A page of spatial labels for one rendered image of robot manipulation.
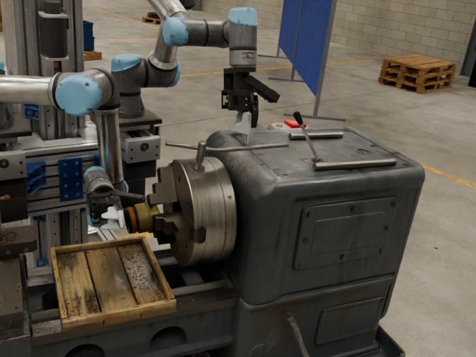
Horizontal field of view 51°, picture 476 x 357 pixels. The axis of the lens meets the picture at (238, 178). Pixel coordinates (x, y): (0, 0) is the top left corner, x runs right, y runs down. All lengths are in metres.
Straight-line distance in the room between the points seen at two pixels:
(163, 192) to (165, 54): 0.68
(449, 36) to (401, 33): 1.15
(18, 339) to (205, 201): 0.56
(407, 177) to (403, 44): 11.04
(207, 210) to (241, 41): 0.46
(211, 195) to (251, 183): 0.12
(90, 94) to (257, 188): 0.56
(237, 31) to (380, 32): 11.57
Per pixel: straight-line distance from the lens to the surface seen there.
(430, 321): 3.15
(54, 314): 1.47
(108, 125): 1.69
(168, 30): 1.40
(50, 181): 2.00
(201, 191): 1.34
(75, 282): 1.53
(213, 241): 1.37
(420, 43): 12.34
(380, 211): 1.57
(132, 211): 1.41
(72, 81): 1.51
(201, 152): 1.35
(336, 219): 1.47
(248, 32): 1.36
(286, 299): 1.54
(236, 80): 1.36
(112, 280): 1.52
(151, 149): 1.94
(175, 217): 1.40
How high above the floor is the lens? 1.78
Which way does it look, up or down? 24 degrees down
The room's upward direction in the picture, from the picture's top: 6 degrees clockwise
